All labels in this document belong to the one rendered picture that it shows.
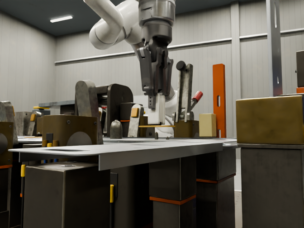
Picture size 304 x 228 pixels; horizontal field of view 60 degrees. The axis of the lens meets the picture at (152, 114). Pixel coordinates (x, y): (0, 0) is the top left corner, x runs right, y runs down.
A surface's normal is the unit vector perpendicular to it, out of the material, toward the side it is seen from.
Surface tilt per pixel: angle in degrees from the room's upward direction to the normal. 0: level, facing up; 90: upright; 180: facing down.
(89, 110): 102
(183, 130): 90
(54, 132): 90
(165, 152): 90
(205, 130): 90
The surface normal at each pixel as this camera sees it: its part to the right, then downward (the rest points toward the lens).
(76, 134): 0.84, -0.04
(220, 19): -0.39, -0.07
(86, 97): -0.54, 0.15
